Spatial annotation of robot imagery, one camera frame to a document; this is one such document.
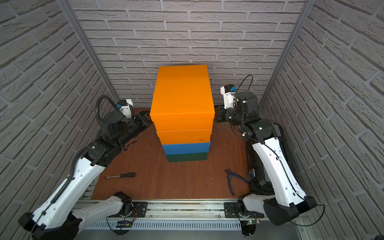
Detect aluminium front rail frame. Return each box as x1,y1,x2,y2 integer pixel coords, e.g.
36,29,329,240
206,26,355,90
52,197,317,240

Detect black handled screwdriver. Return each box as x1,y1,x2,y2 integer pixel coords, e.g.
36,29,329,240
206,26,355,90
105,172,136,179

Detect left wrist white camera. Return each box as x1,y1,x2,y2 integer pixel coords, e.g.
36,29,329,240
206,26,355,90
116,99,134,119

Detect wrist white camera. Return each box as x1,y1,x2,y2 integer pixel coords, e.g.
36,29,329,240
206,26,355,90
116,99,134,119
220,84,236,109

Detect blue shoebox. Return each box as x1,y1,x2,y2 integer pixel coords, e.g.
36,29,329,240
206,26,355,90
162,142,211,155

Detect corner aluminium profile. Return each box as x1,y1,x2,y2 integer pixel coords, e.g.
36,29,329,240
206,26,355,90
258,0,316,111
57,0,119,102

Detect right corner aluminium profile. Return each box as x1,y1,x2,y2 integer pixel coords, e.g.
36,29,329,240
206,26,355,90
258,0,316,111

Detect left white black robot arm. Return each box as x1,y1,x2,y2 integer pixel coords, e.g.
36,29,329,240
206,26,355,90
19,111,152,240

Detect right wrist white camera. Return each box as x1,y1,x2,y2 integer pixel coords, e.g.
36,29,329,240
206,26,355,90
220,84,236,109

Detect black grey toolbox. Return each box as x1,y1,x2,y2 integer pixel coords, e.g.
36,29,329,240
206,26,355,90
246,120,275,196

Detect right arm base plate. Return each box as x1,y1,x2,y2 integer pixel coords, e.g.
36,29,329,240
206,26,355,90
224,202,265,219

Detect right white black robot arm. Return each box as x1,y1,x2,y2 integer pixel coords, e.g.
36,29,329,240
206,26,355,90
215,85,319,226

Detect blue handled pliers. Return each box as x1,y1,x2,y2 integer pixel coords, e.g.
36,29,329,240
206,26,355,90
224,167,250,196

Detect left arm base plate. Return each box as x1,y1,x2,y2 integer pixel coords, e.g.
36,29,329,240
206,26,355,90
110,201,148,218

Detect orange shoebox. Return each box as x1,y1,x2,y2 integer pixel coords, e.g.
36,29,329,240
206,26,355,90
156,129,212,145
150,65,215,132

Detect left corner aluminium profile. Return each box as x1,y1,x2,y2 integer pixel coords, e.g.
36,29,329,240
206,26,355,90
57,0,119,102

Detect green shoebox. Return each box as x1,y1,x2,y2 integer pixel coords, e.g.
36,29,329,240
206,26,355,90
166,153,208,163

